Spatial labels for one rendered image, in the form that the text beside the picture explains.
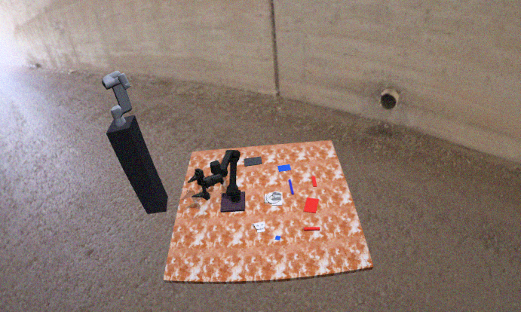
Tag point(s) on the blue flat square plate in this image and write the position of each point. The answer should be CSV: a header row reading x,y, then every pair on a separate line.
x,y
284,168

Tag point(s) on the red flat square plate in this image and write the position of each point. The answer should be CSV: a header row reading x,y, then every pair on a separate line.
x,y
311,205

